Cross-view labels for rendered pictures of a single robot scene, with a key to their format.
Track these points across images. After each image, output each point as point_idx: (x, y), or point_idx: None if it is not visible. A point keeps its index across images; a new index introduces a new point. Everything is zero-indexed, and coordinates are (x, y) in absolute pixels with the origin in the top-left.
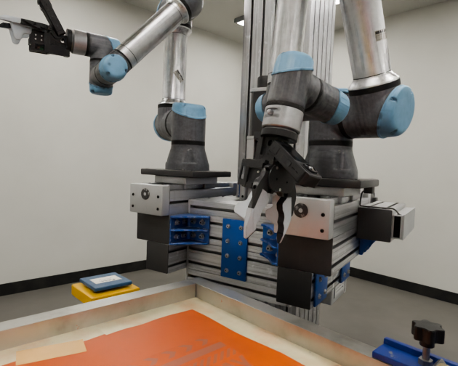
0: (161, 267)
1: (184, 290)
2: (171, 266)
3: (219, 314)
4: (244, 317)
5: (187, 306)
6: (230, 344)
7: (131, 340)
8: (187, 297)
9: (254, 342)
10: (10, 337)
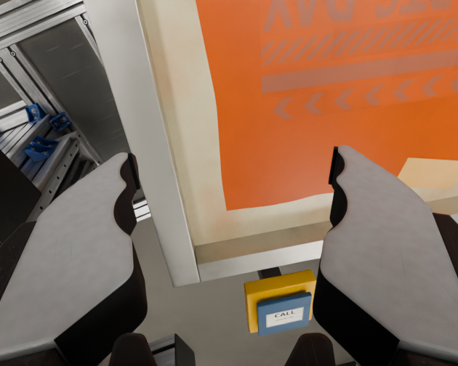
0: (181, 346)
1: (221, 253)
2: (163, 349)
3: (196, 179)
4: (171, 143)
5: (227, 220)
6: (253, 75)
7: None
8: (212, 245)
9: (212, 58)
10: None
